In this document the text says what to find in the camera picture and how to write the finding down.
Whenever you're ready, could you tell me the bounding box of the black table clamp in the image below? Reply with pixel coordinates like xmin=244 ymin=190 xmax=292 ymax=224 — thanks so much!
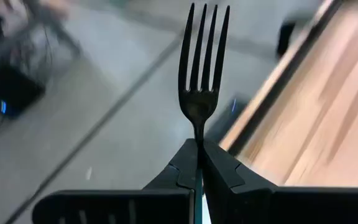
xmin=277 ymin=21 xmax=296 ymax=58

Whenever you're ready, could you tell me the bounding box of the black aluminium table frame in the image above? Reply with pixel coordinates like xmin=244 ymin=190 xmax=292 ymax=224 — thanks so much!
xmin=227 ymin=0 xmax=344 ymax=155

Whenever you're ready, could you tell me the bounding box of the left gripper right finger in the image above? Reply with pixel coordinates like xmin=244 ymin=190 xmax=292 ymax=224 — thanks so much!
xmin=202 ymin=139 xmax=358 ymax=224

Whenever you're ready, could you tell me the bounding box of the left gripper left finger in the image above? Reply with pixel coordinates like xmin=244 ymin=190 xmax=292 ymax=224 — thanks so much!
xmin=32 ymin=139 xmax=199 ymax=224

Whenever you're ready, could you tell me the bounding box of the teal-handled fork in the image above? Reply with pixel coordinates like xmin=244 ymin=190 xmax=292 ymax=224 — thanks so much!
xmin=177 ymin=2 xmax=231 ymax=224

